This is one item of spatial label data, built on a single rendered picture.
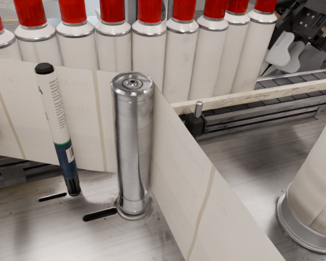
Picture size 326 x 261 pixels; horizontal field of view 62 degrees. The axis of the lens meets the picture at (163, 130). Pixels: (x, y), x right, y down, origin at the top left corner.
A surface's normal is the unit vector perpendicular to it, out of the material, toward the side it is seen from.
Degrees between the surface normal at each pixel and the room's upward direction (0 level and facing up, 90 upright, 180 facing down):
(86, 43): 90
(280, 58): 63
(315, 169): 90
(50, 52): 90
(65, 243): 0
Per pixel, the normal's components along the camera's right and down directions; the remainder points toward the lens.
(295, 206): -0.97, 0.11
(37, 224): 0.07, -0.75
